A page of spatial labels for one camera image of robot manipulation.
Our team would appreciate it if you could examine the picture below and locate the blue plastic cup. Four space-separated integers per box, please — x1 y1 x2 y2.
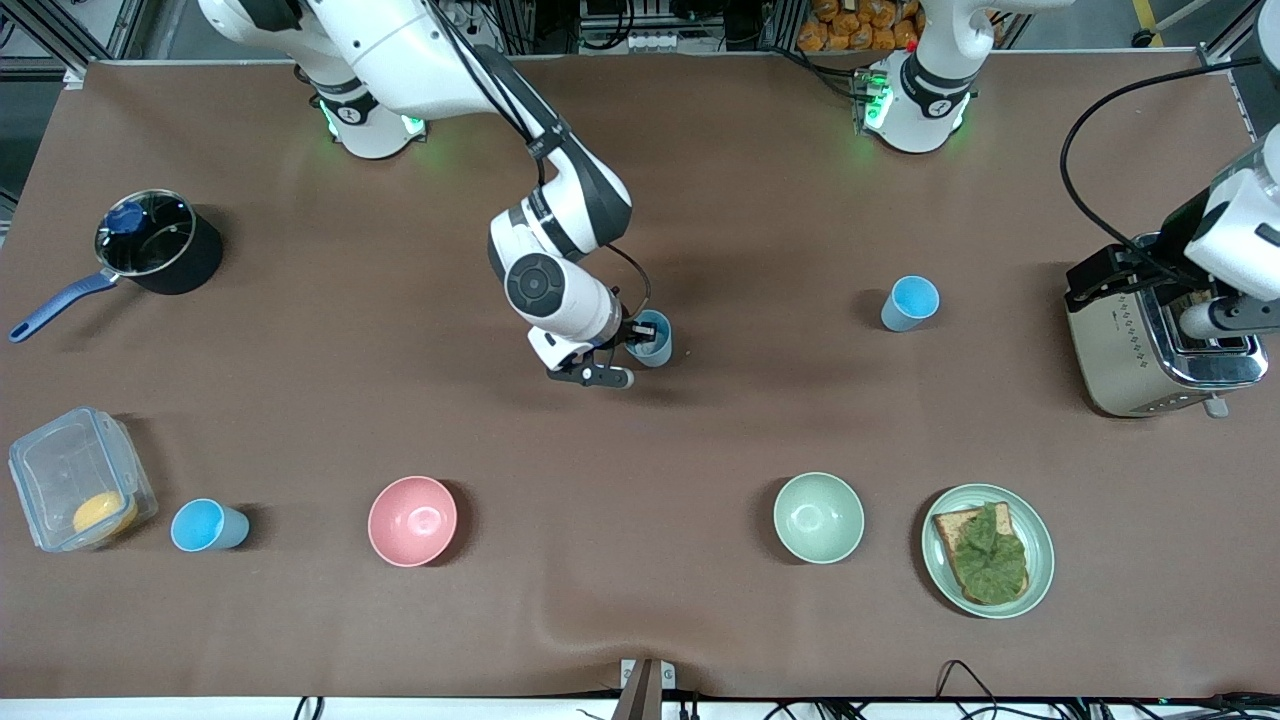
626 309 674 369
170 498 251 553
880 275 942 333

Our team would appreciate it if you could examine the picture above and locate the silver toaster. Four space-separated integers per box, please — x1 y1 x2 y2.
1064 235 1271 419

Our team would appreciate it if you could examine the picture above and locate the brown table cloth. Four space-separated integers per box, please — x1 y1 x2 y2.
0 52 1280 701

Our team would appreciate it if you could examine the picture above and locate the pale green bowl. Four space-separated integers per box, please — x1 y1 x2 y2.
773 472 866 565

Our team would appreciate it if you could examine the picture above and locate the pink bowl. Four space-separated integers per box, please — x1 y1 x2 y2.
368 476 459 568

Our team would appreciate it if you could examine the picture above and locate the pale green plate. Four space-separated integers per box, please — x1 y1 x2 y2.
921 484 1056 620

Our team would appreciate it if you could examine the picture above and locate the toasted bread slice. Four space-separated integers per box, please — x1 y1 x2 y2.
932 502 1031 607

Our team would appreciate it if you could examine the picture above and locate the green lettuce leaf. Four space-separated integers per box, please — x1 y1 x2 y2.
945 503 1030 604

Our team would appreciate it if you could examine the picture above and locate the bag of orange buns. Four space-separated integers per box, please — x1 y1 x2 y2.
796 0 923 53

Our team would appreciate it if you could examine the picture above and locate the glass lid blue knob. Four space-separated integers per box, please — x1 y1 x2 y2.
95 190 197 278

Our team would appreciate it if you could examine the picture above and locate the yellow food piece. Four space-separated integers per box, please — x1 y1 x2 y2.
72 490 139 541

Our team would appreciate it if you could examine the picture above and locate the clear plastic food container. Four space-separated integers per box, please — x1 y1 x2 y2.
8 405 159 554

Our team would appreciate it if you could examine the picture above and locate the metal mounting bracket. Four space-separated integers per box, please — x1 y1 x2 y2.
620 657 677 720

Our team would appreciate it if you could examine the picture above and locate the thin black cable loop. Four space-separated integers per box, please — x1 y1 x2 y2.
935 659 1003 720

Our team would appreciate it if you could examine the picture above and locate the black pot blue handle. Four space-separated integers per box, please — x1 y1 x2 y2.
8 188 224 344

